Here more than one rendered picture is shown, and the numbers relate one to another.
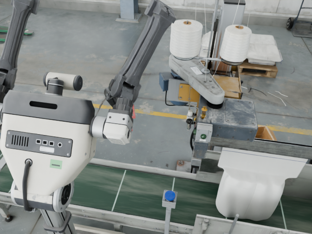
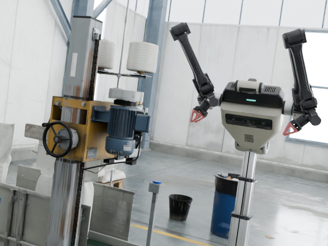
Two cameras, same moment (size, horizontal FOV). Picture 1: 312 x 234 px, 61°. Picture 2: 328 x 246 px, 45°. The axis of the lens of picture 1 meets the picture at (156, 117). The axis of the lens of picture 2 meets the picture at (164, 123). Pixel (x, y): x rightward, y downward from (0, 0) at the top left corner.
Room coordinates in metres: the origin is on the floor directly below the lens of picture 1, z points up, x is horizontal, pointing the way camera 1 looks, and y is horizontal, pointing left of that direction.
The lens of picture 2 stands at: (3.43, 0.55, 1.38)
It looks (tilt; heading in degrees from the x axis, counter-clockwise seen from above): 3 degrees down; 194
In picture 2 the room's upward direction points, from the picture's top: 7 degrees clockwise
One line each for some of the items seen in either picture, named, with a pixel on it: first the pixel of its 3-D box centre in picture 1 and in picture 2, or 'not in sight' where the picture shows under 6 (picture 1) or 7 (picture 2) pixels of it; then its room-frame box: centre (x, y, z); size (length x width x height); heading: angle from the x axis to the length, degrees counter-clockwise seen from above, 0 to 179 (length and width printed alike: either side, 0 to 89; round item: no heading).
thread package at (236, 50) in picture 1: (235, 42); (102, 53); (1.30, -0.40, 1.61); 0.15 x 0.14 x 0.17; 81
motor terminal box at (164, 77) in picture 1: (166, 82); (142, 125); (1.46, -0.06, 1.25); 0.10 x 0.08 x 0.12; 16
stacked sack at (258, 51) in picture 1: (259, 51); not in sight; (3.86, -1.60, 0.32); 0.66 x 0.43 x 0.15; 78
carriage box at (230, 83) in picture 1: (216, 95); (85, 128); (1.42, -0.40, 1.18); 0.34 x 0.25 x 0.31; 171
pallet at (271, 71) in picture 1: (236, 58); not in sight; (4.11, -1.35, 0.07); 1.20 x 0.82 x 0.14; 81
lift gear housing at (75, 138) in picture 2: not in sight; (66, 138); (1.61, -0.40, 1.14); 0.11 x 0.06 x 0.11; 81
